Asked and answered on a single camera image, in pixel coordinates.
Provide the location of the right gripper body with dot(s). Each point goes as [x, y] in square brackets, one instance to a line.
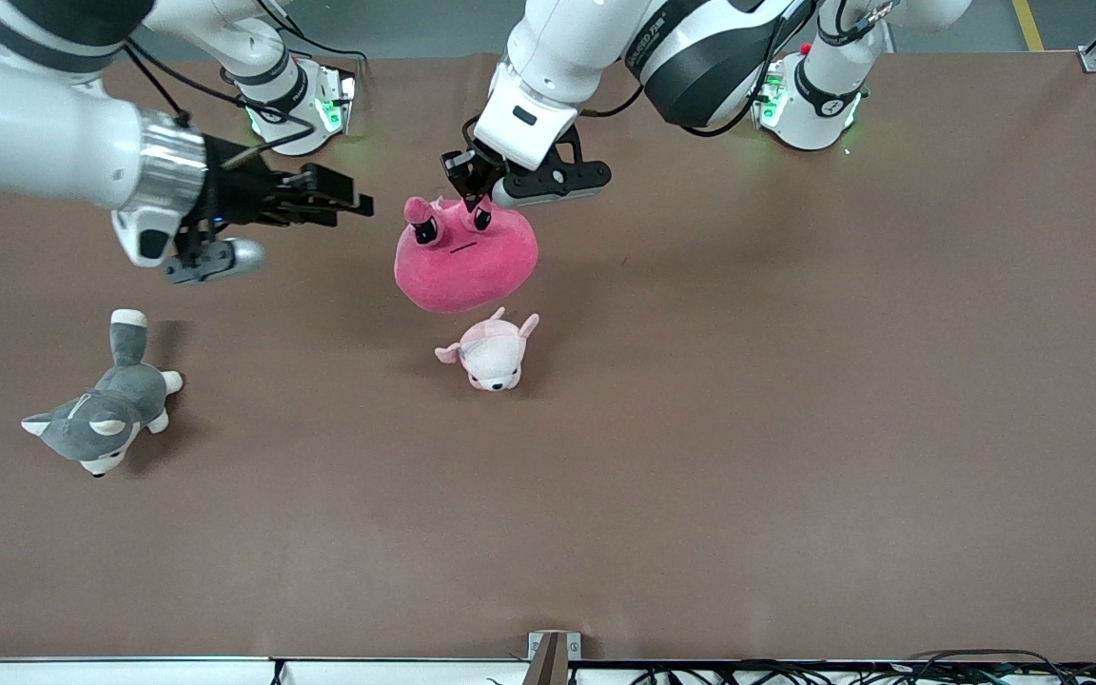
[236, 193]

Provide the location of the round hot pink plush toy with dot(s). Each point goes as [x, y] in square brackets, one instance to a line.
[467, 271]

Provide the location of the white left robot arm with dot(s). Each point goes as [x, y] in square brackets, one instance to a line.
[586, 38]

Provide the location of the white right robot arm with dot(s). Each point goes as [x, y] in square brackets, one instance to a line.
[34, 124]

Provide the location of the metal right base connector plate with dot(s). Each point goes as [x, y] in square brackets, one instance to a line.
[339, 95]

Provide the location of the metal base connector plate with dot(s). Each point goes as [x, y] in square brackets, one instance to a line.
[774, 105]
[339, 95]

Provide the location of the small pale pink plush dog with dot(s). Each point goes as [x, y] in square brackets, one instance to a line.
[491, 357]

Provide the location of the metal left base connector plate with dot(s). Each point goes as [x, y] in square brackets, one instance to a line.
[774, 105]

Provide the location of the grey white husky plush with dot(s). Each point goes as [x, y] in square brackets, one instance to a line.
[106, 419]

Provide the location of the brown table cover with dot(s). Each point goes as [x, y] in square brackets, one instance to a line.
[700, 495]

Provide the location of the white table edge rail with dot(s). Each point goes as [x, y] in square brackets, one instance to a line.
[129, 672]

